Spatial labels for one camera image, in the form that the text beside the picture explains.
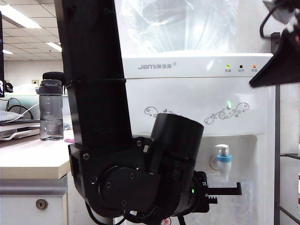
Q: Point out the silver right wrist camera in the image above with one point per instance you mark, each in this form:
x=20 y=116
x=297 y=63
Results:
x=281 y=14

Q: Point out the twin ceiling light panel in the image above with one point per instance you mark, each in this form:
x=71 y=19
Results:
x=55 y=46

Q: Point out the black computer monitor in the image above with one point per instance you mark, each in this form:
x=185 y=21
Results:
x=1 y=47

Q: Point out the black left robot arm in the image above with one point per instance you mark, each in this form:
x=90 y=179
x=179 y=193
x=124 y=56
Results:
x=93 y=70

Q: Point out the white water dispenser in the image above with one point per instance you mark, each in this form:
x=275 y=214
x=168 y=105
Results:
x=211 y=93

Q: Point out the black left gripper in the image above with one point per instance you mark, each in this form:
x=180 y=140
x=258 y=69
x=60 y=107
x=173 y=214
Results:
x=201 y=182

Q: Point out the dark grey metal rack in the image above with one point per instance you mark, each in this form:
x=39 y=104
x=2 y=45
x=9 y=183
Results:
x=277 y=140

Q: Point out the blue collared white tap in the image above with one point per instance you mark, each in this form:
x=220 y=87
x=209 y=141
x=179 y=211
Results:
x=223 y=161

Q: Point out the frosted glass desk divider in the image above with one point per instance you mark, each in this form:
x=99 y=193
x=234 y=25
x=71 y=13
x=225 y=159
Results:
x=25 y=99

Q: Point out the pink cloth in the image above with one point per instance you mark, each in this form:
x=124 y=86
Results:
x=69 y=140

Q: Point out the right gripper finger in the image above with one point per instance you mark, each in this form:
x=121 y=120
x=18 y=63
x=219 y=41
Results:
x=281 y=68

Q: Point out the long ceiling light panel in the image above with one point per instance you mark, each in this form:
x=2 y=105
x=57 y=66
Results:
x=18 y=16

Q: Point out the white plastic bag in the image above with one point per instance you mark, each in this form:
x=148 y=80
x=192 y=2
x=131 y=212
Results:
x=25 y=88

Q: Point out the white desk cabinet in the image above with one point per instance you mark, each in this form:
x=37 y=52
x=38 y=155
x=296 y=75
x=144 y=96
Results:
x=23 y=173

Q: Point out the round metal drawer lock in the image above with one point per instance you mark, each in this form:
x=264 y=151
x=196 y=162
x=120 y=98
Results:
x=42 y=204

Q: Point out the dark grey water bottle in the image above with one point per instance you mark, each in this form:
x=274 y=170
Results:
x=51 y=112

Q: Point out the small ceiling light panel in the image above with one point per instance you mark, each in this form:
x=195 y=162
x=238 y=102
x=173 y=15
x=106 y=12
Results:
x=7 y=51

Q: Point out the black office chair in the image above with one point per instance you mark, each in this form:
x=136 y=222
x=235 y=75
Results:
x=52 y=75

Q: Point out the grey laptop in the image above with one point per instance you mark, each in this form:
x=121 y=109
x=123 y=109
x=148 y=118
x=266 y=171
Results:
x=7 y=116

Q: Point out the clear bagged water jug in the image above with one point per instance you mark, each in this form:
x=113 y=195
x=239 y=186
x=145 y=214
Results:
x=178 y=28

